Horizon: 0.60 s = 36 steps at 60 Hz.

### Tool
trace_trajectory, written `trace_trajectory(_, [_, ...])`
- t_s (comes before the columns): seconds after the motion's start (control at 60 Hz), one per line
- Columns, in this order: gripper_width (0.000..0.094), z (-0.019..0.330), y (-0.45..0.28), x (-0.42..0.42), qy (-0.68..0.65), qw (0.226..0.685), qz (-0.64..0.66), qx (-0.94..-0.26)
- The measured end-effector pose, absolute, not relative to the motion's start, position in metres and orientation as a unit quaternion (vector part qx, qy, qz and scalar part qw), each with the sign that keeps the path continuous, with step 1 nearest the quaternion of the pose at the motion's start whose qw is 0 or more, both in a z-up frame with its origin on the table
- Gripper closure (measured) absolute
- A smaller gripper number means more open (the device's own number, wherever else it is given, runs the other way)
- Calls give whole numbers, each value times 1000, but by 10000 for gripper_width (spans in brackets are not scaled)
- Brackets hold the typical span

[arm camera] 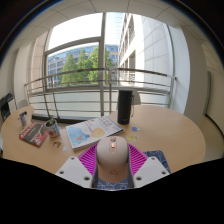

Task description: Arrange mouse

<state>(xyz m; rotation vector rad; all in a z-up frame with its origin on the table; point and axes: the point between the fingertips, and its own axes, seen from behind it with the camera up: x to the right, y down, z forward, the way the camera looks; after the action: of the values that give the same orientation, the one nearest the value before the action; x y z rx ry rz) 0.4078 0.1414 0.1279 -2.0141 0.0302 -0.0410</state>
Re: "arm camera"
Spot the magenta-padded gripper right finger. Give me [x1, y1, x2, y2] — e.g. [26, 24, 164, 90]
[128, 143, 171, 189]

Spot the black tumbler bottle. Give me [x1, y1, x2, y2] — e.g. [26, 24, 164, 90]
[116, 89, 134, 126]

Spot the small printed cup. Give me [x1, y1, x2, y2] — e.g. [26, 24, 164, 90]
[18, 111, 29, 128]

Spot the round yellow sticker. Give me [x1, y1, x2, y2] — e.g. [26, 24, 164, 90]
[126, 133, 139, 142]

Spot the dark blue patterned mouse pad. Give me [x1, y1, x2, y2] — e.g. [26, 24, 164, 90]
[92, 149, 172, 192]

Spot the metal balcony railing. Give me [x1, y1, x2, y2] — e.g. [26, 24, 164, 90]
[23, 67, 177, 119]

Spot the grey green door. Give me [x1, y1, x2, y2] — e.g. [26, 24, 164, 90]
[203, 70, 212, 116]

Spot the white chair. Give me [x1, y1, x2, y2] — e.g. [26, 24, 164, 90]
[131, 89, 142, 106]
[15, 98, 29, 110]

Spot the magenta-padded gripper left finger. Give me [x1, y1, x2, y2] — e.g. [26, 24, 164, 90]
[54, 143, 99, 189]

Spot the light blue magazine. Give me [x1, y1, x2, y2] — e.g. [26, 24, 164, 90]
[65, 115, 124, 151]

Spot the red cover magazine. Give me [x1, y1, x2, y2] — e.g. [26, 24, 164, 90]
[18, 121, 49, 148]

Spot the pale pink computer mouse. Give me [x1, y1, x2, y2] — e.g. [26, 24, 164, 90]
[95, 135, 130, 183]

